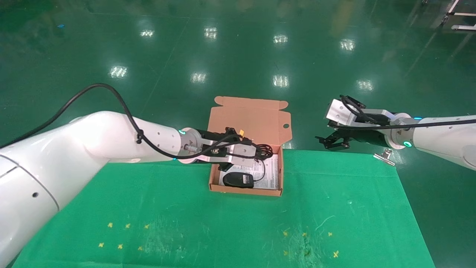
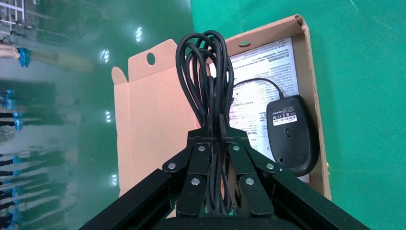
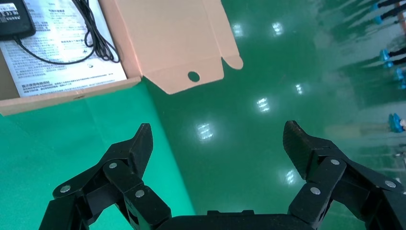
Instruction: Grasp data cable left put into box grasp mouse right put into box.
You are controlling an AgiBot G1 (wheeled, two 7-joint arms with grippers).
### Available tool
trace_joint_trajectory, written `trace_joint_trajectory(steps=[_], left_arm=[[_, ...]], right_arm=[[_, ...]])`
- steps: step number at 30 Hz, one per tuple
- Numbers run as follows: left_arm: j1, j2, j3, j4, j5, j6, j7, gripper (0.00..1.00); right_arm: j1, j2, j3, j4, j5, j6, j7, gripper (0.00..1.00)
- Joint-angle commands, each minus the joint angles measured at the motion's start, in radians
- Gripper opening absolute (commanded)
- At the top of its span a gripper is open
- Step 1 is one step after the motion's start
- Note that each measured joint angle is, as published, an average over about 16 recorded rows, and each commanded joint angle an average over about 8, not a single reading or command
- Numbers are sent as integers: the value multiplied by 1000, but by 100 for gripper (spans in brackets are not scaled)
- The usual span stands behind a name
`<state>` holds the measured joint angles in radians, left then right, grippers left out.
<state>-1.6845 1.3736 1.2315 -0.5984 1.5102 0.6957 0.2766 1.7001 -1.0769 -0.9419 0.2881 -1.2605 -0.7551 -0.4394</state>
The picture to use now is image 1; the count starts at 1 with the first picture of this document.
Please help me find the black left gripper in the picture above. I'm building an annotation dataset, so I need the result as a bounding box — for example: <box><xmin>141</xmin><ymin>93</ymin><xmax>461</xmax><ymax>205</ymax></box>
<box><xmin>196</xmin><ymin>127</ymin><xmax>242</xmax><ymax>172</ymax></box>

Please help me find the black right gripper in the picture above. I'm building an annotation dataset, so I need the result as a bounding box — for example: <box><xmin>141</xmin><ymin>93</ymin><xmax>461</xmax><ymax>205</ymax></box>
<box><xmin>315</xmin><ymin>128</ymin><xmax>391</xmax><ymax>151</ymax></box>

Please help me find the black wired computer mouse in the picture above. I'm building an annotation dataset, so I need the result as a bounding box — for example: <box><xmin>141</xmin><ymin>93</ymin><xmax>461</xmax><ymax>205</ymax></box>
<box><xmin>222</xmin><ymin>159</ymin><xmax>266</xmax><ymax>189</ymax></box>

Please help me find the black data cable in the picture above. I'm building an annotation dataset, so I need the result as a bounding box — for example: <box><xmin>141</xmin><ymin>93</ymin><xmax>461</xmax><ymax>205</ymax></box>
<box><xmin>254</xmin><ymin>144</ymin><xmax>274</xmax><ymax>161</ymax></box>

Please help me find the open brown cardboard box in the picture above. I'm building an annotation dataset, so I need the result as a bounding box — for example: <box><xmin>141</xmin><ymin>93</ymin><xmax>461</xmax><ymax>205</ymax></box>
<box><xmin>207</xmin><ymin>96</ymin><xmax>292</xmax><ymax>197</ymax></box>

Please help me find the white printed instruction sheet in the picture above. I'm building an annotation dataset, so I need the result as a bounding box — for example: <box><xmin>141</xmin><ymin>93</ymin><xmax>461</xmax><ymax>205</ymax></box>
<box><xmin>218</xmin><ymin>154</ymin><xmax>279</xmax><ymax>190</ymax></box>

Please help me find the green table mat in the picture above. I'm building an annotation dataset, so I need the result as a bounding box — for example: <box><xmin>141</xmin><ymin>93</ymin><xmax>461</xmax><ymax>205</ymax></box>
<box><xmin>11</xmin><ymin>137</ymin><xmax>435</xmax><ymax>268</ymax></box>

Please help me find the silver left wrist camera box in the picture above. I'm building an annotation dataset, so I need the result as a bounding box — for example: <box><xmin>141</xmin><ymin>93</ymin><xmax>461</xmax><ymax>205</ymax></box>
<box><xmin>202</xmin><ymin>139</ymin><xmax>257</xmax><ymax>168</ymax></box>

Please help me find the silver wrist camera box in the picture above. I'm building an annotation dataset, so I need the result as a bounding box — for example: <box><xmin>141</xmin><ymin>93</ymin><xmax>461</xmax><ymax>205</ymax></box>
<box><xmin>202</xmin><ymin>139</ymin><xmax>257</xmax><ymax>168</ymax></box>
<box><xmin>326</xmin><ymin>98</ymin><xmax>395</xmax><ymax>128</ymax></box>

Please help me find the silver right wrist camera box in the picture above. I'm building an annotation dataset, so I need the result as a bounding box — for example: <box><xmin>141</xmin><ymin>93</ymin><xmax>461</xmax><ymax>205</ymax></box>
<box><xmin>326</xmin><ymin>98</ymin><xmax>395</xmax><ymax>128</ymax></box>

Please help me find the white metal frame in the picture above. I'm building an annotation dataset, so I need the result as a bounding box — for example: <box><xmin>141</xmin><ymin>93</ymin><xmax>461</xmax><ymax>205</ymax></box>
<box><xmin>441</xmin><ymin>0</ymin><xmax>476</xmax><ymax>31</ymax></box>

